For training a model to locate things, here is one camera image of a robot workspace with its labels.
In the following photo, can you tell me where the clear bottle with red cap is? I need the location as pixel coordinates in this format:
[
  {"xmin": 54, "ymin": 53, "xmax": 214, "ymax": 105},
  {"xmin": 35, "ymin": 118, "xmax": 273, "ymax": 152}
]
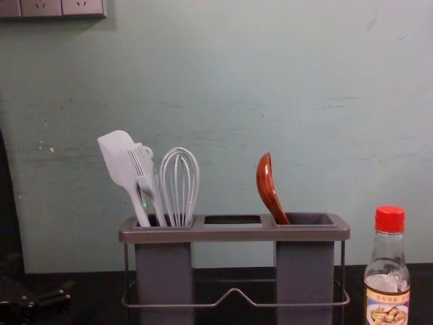
[{"xmin": 363, "ymin": 204, "xmax": 411, "ymax": 325}]

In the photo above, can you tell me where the grey plastic utensil cup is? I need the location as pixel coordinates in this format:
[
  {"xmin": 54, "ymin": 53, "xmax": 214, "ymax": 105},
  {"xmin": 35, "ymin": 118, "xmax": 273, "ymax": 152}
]
[
  {"xmin": 272, "ymin": 212, "xmax": 336, "ymax": 325},
  {"xmin": 131, "ymin": 213, "xmax": 196, "ymax": 325}
]

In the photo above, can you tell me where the pale grey silicone basting brush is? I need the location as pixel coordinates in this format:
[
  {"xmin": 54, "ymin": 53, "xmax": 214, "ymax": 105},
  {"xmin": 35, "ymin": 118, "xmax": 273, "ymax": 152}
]
[{"xmin": 126, "ymin": 142, "xmax": 168, "ymax": 227}]

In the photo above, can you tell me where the grey utensil rack frame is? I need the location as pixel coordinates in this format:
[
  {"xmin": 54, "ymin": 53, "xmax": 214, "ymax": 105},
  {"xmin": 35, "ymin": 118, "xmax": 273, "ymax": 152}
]
[{"xmin": 118, "ymin": 212, "xmax": 351, "ymax": 311}]

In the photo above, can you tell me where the pale grey silicone spatula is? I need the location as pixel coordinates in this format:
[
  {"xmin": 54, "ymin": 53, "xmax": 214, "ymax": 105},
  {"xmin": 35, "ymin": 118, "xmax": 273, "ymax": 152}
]
[{"xmin": 97, "ymin": 129, "xmax": 152, "ymax": 228}]

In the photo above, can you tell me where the brown wooden spoon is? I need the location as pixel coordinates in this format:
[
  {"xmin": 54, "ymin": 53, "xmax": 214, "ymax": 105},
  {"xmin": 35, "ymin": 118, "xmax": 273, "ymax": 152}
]
[{"xmin": 255, "ymin": 152, "xmax": 292, "ymax": 225}]

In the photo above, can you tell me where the black table cloth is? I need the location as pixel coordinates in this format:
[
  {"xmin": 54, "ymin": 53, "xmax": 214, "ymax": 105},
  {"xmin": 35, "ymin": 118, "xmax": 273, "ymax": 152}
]
[{"xmin": 0, "ymin": 262, "xmax": 433, "ymax": 325}]

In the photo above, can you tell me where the pale grey silicone whisk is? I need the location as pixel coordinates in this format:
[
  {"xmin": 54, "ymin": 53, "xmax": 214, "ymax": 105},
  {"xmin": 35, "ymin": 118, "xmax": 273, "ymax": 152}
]
[{"xmin": 159, "ymin": 146, "xmax": 201, "ymax": 228}]

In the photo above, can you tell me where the grey wall socket panel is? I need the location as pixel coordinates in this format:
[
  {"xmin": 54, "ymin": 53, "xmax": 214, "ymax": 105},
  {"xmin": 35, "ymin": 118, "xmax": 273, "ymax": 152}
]
[{"xmin": 0, "ymin": 0, "xmax": 108, "ymax": 20}]

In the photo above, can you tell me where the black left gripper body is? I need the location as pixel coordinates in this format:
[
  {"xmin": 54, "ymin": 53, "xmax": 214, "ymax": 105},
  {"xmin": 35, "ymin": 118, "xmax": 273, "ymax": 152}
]
[{"xmin": 0, "ymin": 274, "xmax": 41, "ymax": 325}]

